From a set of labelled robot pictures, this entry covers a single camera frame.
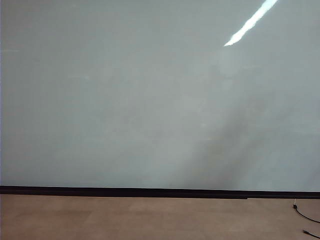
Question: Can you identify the thin black cable with plug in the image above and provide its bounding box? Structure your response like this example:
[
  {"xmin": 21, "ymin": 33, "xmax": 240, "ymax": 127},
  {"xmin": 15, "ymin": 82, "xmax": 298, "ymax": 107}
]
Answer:
[{"xmin": 303, "ymin": 229, "xmax": 320, "ymax": 239}]

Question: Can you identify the black cable with adapter block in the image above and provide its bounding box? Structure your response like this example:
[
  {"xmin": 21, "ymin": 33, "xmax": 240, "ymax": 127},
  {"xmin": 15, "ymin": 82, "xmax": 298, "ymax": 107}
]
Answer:
[{"xmin": 292, "ymin": 203, "xmax": 320, "ymax": 223}]

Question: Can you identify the black whiteboard tray rail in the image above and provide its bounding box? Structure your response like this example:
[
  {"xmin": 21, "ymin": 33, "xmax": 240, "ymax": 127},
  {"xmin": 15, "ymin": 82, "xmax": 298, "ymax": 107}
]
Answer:
[{"xmin": 0, "ymin": 192, "xmax": 249, "ymax": 200}]

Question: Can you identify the white glass whiteboard black frame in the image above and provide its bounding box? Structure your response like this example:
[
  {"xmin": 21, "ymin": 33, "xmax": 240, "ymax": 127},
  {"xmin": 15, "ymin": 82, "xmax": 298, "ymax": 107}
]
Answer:
[{"xmin": 0, "ymin": 0, "xmax": 320, "ymax": 200}]

